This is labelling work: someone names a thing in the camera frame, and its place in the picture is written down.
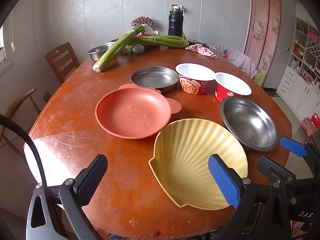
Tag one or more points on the pink child chair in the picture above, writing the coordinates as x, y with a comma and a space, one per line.
305, 125

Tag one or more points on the orange bear-shaped plate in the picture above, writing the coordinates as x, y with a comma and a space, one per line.
132, 112

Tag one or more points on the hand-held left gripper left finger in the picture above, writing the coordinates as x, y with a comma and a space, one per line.
92, 177

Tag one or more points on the wooden slatted chair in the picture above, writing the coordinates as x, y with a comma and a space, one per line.
62, 55

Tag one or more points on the black tool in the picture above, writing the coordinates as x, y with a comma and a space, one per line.
197, 43

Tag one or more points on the steel pan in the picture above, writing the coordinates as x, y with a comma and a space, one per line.
152, 78

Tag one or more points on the long celery bunch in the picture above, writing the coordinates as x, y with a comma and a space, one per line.
112, 51

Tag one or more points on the low wall socket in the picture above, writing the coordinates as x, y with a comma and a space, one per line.
47, 97

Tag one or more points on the small steel bowl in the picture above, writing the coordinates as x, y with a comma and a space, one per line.
96, 53

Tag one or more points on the red box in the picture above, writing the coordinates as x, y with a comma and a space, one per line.
149, 34

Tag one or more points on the white window frame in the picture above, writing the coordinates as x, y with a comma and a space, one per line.
5, 67

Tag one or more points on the grey foam fruit net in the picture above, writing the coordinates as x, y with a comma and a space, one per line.
138, 48

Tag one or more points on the white shelf cabinet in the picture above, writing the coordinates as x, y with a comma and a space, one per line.
295, 85

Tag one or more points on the dark seat wooden chair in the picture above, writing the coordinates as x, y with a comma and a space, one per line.
15, 105

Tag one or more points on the red child stool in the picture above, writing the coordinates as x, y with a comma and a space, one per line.
315, 122

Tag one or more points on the pink cartoon wardrobe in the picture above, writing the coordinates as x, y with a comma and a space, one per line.
260, 30

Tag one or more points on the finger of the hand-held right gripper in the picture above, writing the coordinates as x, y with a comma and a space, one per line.
272, 167
291, 145

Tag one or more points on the large red noodle bowl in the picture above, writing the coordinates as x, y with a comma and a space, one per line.
195, 71

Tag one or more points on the wide steel bowl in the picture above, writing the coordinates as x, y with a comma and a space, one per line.
247, 122

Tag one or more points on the black thermos bottle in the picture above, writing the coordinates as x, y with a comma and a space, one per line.
175, 25

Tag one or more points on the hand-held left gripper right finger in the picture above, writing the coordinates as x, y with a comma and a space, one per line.
225, 180

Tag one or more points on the yellow shell-shaped plate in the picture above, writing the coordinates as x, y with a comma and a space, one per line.
185, 155

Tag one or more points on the small red noodle bowl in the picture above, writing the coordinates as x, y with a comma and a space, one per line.
232, 82

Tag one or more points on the pink cloth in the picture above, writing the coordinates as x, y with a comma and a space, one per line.
202, 50

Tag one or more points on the wrapped celery bunch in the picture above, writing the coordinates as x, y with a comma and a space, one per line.
162, 40

